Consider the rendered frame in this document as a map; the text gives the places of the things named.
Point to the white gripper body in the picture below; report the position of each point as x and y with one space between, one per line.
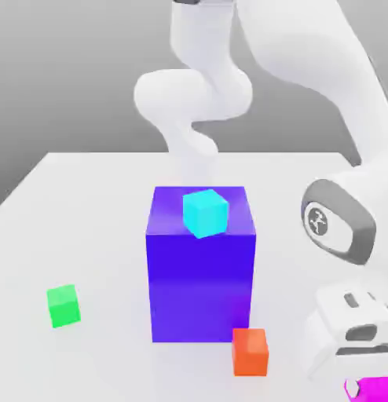
326 361

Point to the small orange cube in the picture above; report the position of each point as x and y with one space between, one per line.
250 353

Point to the small green cube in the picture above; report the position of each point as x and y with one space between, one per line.
64 307

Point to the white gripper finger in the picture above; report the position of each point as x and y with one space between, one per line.
352 388

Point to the large blue box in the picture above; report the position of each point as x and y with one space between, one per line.
200 282

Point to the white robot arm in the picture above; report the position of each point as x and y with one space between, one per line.
310 50

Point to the small magenta cube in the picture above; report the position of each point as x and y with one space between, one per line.
377 389

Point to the small cyan cube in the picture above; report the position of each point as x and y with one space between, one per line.
206 213

